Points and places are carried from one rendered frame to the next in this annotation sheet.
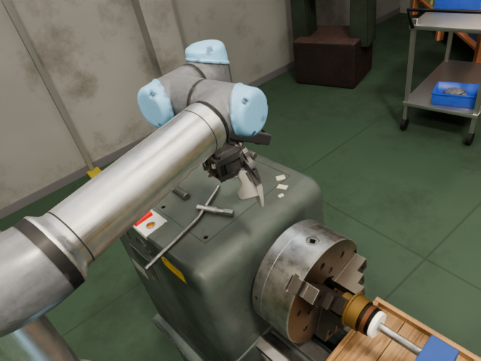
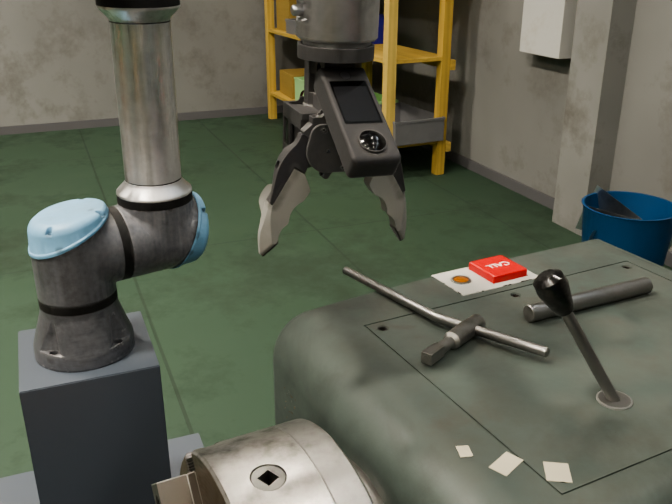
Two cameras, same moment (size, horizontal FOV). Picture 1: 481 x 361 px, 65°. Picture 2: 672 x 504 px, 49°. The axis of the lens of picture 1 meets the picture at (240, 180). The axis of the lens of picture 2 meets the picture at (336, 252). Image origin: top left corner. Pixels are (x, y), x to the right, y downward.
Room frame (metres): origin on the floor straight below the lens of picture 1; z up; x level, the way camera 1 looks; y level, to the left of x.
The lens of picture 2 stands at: (0.80, -0.68, 1.69)
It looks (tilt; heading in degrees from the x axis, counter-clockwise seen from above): 22 degrees down; 99
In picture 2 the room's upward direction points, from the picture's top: straight up
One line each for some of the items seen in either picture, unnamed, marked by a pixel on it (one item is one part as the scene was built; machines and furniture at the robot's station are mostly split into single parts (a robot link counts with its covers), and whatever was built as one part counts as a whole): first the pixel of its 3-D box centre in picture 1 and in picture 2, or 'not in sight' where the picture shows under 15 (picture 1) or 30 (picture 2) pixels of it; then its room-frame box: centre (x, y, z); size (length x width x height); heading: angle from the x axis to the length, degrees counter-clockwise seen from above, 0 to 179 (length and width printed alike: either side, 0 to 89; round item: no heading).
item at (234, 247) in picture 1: (214, 229); (556, 475); (0.96, 0.13, 1.06); 0.59 x 0.48 x 0.39; 36
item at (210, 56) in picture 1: (209, 74); not in sight; (0.69, 0.01, 1.70); 0.09 x 0.08 x 0.11; 134
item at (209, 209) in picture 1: (215, 210); (453, 339); (0.82, 0.09, 1.27); 0.12 x 0.02 x 0.02; 59
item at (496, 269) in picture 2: (139, 215); (497, 271); (0.88, 0.32, 1.26); 0.06 x 0.06 x 0.02; 36
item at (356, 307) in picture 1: (357, 312); not in sight; (0.53, -0.22, 1.08); 0.09 x 0.09 x 0.09; 36
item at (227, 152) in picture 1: (223, 147); (330, 107); (0.69, 0.02, 1.55); 0.09 x 0.08 x 0.12; 119
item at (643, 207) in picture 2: not in sight; (619, 250); (1.67, 2.92, 0.29); 0.50 x 0.46 x 0.58; 120
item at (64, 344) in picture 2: not in sight; (81, 319); (0.25, 0.28, 1.15); 0.15 x 0.15 x 0.10
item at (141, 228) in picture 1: (147, 225); (484, 293); (0.86, 0.30, 1.23); 0.13 x 0.08 x 0.06; 36
